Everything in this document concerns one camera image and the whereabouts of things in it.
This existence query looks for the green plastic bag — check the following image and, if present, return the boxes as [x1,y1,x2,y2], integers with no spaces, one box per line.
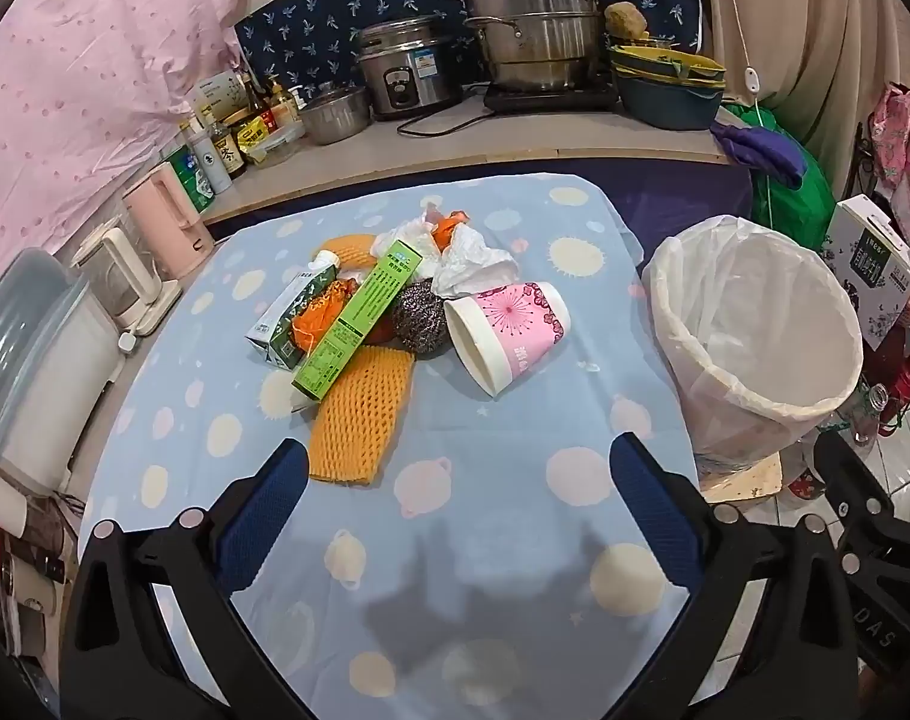
[725,101,837,248]

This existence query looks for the orange bag with yellow print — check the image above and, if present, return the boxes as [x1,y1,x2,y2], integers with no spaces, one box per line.
[290,279,362,353]

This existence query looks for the large steel steamer pot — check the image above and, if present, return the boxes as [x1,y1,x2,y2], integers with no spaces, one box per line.
[459,0,622,95]

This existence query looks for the blue printed tablecloth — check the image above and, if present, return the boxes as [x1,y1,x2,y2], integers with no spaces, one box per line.
[76,172,700,720]

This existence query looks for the grey lidded plastic container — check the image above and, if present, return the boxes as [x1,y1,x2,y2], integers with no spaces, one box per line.
[0,246,126,500]

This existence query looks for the wooden stool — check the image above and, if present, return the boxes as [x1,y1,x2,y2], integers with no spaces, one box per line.
[699,450,785,505]

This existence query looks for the bin with white plastic liner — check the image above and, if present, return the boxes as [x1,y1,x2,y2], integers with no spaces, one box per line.
[641,214,865,477]

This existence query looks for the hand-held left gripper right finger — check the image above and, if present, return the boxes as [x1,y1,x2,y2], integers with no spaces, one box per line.
[609,433,854,720]

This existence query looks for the white paper towel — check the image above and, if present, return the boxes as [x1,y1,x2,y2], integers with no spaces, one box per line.
[429,225,517,299]

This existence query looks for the orange foam fruit net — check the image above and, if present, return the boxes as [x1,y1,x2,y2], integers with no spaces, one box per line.
[307,345,416,486]

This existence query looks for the blue basin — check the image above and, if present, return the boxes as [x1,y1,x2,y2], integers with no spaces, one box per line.
[612,67,726,130]

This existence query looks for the navy printed cloth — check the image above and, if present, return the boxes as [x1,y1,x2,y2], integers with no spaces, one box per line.
[234,0,707,102]

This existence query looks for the pink electric kettle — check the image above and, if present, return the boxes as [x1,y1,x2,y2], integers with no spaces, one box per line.
[121,163,217,282]

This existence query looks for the clear glass bottle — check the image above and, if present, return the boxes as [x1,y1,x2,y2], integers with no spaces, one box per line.
[849,382,895,443]

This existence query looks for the black metal rack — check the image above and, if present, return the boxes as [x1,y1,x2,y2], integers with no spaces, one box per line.
[849,116,880,200]

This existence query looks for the small steel pot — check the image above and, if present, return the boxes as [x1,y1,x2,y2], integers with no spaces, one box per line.
[299,84,372,146]

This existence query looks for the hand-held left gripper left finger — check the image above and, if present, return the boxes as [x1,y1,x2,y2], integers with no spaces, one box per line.
[59,436,310,720]

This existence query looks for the green white drink carton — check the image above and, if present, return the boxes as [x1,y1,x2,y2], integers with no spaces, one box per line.
[245,253,341,372]

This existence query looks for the dark purple table skirt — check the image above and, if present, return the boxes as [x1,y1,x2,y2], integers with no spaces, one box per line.
[200,161,756,256]

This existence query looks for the yellow foam fruit net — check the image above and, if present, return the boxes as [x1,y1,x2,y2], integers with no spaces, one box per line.
[316,234,385,271]

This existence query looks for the red plastic bag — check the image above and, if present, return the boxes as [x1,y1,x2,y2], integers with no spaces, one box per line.
[361,315,407,350]

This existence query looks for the brown loofah sponge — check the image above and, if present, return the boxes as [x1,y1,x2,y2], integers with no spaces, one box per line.
[603,2,651,42]

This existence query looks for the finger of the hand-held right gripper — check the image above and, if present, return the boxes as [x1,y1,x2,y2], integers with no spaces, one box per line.
[813,431,910,541]

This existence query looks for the pink patterned clothes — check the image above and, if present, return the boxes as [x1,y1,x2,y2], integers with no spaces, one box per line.
[866,82,910,271]

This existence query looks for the black induction cooktop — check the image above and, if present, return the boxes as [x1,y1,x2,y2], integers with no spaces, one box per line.
[483,79,622,115]

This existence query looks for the beige curtain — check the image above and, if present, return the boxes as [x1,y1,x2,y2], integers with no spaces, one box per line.
[665,0,910,200]

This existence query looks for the dark bottle with white label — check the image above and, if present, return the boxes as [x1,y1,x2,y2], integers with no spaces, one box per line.
[213,120,247,179]

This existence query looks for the pink paper cup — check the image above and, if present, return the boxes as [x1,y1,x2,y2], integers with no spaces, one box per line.
[444,281,572,396]

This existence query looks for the steel wool scrubber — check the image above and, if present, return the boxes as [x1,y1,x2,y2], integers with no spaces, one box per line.
[390,279,450,355]

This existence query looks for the white condiment box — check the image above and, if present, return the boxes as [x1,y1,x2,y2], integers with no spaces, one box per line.
[192,69,247,121]

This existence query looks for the white glass kettle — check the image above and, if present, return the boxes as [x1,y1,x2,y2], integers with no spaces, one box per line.
[72,214,184,337]

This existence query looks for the green long box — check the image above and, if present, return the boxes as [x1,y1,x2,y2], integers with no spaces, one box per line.
[291,240,424,401]

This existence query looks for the purple cloth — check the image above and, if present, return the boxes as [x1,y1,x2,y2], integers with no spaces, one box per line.
[710,120,809,188]

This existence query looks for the yellow dish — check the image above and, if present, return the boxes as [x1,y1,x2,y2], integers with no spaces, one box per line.
[607,43,728,83]

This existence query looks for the black power cord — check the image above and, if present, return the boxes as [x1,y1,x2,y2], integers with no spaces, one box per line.
[395,86,501,140]

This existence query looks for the orange plastic bag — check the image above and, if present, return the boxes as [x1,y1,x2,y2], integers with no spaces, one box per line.
[432,211,475,250]

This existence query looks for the clear plastic wrapper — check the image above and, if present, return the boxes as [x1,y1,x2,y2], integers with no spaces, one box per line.
[370,217,441,256]

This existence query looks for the clear container with packets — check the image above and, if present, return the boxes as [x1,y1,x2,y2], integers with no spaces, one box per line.
[234,116,307,166]

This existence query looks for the white printed carton box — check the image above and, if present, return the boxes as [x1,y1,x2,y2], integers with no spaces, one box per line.
[822,193,910,350]

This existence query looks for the steel rice cooker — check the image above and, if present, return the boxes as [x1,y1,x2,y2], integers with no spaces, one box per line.
[352,15,465,122]

